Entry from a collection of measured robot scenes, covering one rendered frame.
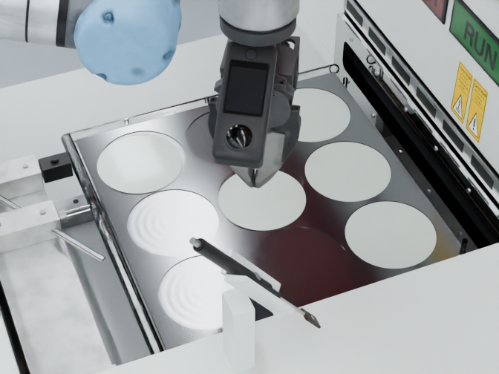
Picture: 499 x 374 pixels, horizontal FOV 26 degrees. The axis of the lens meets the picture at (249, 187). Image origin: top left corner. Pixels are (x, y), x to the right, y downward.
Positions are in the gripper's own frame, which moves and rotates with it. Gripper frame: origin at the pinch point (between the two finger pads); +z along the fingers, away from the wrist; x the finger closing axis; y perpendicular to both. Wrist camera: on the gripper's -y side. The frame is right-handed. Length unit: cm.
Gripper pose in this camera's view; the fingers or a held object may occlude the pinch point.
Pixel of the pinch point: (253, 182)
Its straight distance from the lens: 111.7
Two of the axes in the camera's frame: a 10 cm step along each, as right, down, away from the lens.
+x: -9.9, -1.1, 1.0
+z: 0.0, 7.1, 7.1
